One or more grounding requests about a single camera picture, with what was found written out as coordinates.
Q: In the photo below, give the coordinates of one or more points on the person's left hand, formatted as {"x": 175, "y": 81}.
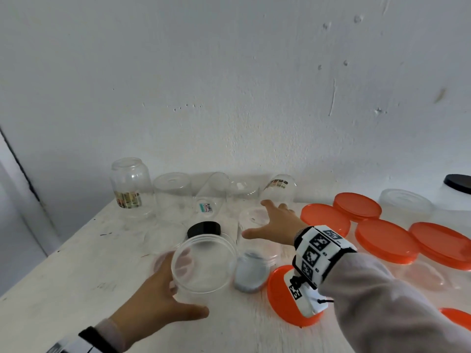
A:
{"x": 147, "y": 308}

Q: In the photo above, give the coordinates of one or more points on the person's right hand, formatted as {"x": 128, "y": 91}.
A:
{"x": 283, "y": 227}

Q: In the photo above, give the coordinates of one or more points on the wide transparent jar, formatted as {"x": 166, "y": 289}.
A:
{"x": 250, "y": 216}
{"x": 460, "y": 279}
{"x": 423, "y": 275}

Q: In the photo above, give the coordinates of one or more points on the light blue lid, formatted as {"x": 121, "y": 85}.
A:
{"x": 252, "y": 275}

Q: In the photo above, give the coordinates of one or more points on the large transparent jar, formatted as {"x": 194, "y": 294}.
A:
{"x": 206, "y": 264}

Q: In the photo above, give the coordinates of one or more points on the large black lid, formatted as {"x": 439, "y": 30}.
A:
{"x": 204, "y": 228}

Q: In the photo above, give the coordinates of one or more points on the group of transparent plastic jars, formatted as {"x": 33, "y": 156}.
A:
{"x": 130, "y": 180}

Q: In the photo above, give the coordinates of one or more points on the tall transparent labelled jar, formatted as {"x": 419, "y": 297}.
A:
{"x": 452, "y": 202}

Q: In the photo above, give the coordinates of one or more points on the small black lid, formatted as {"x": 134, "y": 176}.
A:
{"x": 458, "y": 183}

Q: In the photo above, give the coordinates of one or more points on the person's left forearm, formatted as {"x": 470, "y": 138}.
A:
{"x": 110, "y": 338}

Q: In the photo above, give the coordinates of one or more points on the person's right forearm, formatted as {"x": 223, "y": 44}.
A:
{"x": 386, "y": 312}

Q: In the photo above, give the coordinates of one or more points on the black white marker wristband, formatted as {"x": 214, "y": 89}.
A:
{"x": 92, "y": 341}
{"x": 316, "y": 253}

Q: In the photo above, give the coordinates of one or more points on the white panelled door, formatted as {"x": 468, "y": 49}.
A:
{"x": 22, "y": 235}

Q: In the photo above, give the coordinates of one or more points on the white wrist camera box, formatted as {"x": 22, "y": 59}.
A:
{"x": 309, "y": 301}

